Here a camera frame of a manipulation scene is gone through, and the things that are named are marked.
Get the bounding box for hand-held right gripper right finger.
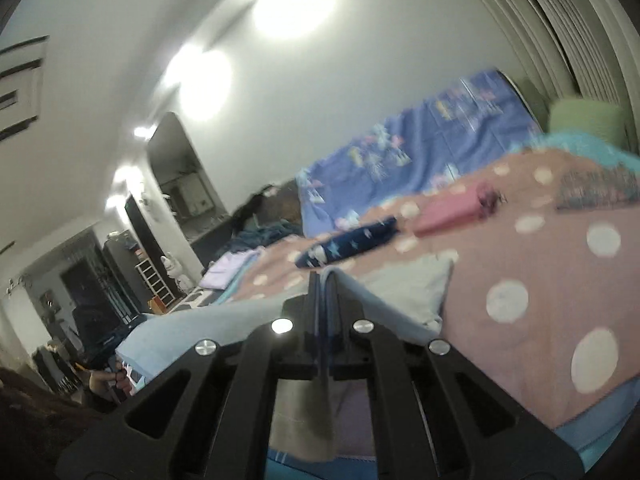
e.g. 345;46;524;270
320;277;586;480

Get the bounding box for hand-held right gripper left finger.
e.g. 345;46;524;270
55;272;321;480

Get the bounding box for grey t-shirt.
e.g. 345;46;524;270
116;252;458;461

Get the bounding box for pink folded clothes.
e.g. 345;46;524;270
412;182;501;238

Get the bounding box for person's left hand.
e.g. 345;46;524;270
89;367;132;403

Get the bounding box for lavender folded cloth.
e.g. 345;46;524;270
200;250;263;291

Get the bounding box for dark teal fuzzy blanket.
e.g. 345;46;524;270
227;222;301;256

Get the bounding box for navy star-print folded blanket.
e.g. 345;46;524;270
292;216;399;271

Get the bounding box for grey white patterned sheet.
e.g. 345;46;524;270
175;287;223;313

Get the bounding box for dark branch-print headboard cover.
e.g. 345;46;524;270
260;182;306;236

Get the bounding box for black garment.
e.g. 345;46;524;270
232;187;281;231

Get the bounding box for white figurine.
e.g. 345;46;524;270
160;255;190;292

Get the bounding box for white ladder shelf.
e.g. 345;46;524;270
135;257;173;307

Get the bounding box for black cabinet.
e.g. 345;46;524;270
102;230;151;313

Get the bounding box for pink polka dot blanket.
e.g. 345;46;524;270
235;147;640;431

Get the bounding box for purple tree-print sheet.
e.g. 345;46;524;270
295;67;543;238

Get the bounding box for floral folded cloth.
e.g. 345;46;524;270
555;165;640;211

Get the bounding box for green upholstered headboard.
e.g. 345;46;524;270
512;75;551;126

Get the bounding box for green pillow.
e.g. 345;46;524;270
547;97;628;146

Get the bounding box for ceiling air vent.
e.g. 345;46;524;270
0;35;49;142

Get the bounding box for beige pleated curtain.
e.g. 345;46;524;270
450;0;640;126

